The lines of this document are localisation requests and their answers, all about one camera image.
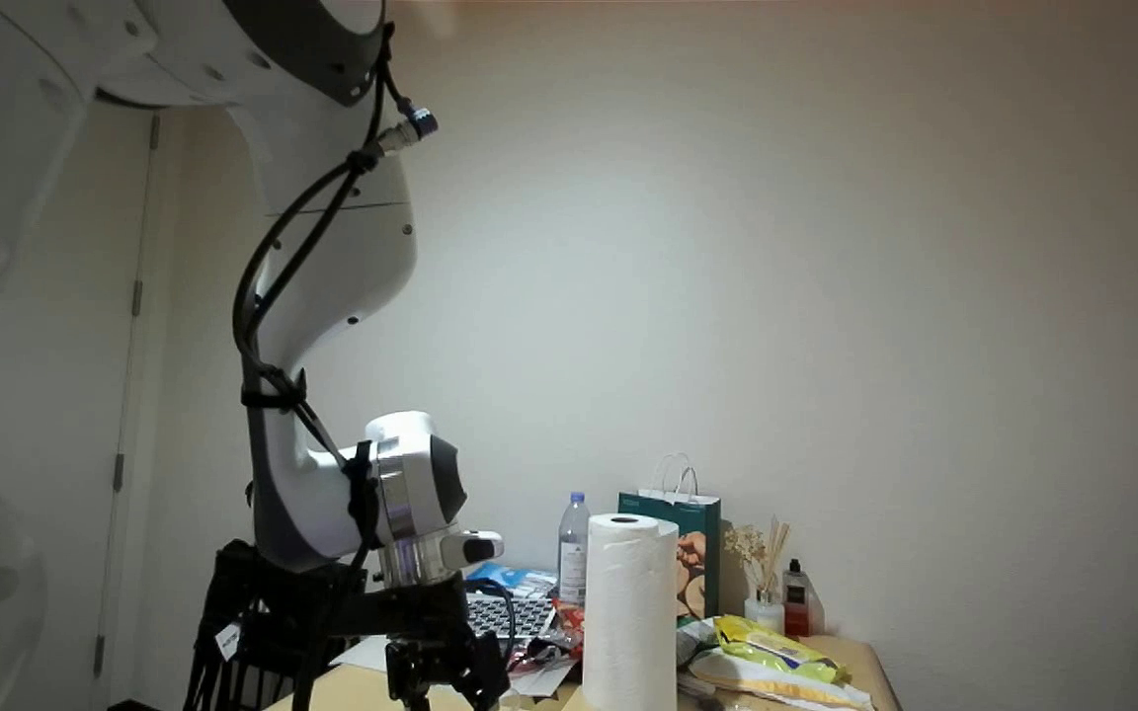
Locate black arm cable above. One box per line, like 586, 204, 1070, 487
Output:
230, 17, 445, 558

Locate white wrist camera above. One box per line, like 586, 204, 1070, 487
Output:
443, 525, 509, 567

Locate blue packet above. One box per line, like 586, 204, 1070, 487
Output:
466, 562, 561, 606

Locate white paper towel roll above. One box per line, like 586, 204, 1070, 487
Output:
580, 509, 683, 711

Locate white door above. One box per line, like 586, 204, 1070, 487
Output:
0, 110, 162, 711

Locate green paper gift bag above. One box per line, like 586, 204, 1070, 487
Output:
617, 459, 727, 623

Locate wooden reed sticks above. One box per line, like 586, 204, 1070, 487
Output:
721, 516, 794, 628

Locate yellow green packet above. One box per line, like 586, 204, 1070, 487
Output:
703, 612, 850, 687

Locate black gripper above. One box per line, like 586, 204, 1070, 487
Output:
374, 586, 513, 711

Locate black white keyboard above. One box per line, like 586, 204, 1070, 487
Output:
463, 587, 561, 648

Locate clear plastic water bottle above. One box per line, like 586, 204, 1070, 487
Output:
554, 490, 598, 612

